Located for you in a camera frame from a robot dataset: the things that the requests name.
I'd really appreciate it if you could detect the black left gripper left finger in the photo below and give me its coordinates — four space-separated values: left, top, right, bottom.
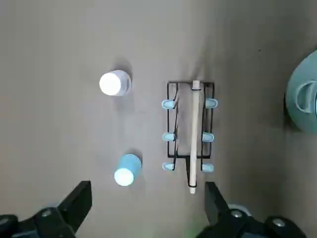
0 180 93 238

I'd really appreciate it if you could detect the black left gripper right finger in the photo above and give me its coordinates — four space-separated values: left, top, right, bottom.
195 181 308 238

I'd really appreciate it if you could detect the light blue cup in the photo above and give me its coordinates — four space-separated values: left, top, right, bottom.
113 153 143 187

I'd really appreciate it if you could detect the white cup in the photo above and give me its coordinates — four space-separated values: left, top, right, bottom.
99 69 132 97

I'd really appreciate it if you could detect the steel pot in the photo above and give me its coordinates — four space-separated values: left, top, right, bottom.
284 48 317 136

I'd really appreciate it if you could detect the black wire cup holder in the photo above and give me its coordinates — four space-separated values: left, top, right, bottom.
161 79 219 194

